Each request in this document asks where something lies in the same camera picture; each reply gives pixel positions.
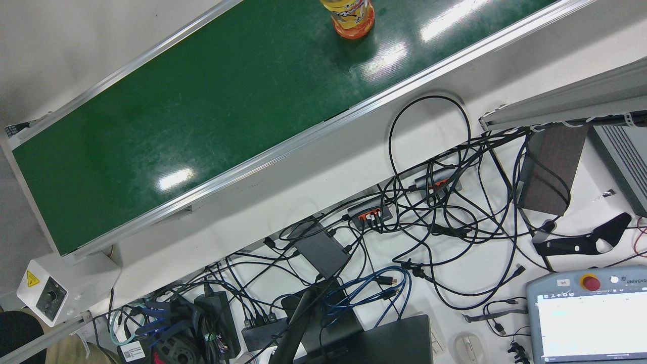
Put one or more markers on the black hub with orange ports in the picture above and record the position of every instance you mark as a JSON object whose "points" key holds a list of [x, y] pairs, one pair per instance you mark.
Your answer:
{"points": [[440, 177], [369, 207]]}

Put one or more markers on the dark grey flat box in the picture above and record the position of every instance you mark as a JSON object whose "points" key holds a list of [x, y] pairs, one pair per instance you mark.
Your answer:
{"points": [[323, 250]]}

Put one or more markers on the green conveyor belt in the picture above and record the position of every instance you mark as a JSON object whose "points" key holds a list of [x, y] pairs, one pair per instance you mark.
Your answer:
{"points": [[202, 131]]}

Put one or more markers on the black monitor stand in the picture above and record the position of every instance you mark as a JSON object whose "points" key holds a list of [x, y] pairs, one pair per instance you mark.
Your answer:
{"points": [[298, 323]]}

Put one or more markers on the black multiport hub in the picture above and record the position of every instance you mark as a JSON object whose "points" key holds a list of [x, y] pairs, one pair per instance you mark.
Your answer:
{"points": [[263, 333]]}

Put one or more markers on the orange juice bottle yellow cap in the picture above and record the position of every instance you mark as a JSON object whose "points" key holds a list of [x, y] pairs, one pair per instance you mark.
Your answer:
{"points": [[354, 20]]}

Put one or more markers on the black power adapter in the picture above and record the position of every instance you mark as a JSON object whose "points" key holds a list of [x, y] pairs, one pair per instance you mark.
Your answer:
{"points": [[217, 318]]}

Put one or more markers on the white computer mouse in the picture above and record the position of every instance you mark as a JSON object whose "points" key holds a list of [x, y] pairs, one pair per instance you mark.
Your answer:
{"points": [[470, 349]]}

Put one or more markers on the black blue mechanical device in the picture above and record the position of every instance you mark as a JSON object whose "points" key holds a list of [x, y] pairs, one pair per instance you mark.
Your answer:
{"points": [[174, 351]]}

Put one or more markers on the dark brown wooden block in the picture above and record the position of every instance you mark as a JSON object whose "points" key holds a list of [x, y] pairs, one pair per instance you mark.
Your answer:
{"points": [[551, 172]]}

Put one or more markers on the black plug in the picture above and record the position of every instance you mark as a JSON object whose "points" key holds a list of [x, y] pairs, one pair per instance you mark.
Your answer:
{"points": [[515, 349]]}

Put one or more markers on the white printed label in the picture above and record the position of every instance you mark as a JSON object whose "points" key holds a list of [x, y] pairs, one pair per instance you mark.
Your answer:
{"points": [[132, 351]]}

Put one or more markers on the white conveyor control box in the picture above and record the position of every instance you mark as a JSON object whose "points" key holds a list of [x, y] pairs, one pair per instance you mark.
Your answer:
{"points": [[76, 283]]}

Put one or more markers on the grey teach pendant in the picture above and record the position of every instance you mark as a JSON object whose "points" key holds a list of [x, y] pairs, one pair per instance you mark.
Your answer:
{"points": [[581, 323]]}

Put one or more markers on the grey finned power supply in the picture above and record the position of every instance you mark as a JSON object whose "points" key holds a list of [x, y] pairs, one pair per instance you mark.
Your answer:
{"points": [[629, 162]]}

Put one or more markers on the person in tan shirt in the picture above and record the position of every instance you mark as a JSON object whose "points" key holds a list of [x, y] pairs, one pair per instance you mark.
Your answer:
{"points": [[17, 336]]}

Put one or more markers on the black metal bracket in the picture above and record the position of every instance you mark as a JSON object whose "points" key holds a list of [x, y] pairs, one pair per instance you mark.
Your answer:
{"points": [[571, 247]]}

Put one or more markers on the aluminium profile post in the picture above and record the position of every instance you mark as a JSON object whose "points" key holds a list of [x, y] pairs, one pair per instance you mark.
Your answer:
{"points": [[581, 96]]}

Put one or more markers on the aluminium rail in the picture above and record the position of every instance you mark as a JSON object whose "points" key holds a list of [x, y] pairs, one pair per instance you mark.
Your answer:
{"points": [[50, 337]]}

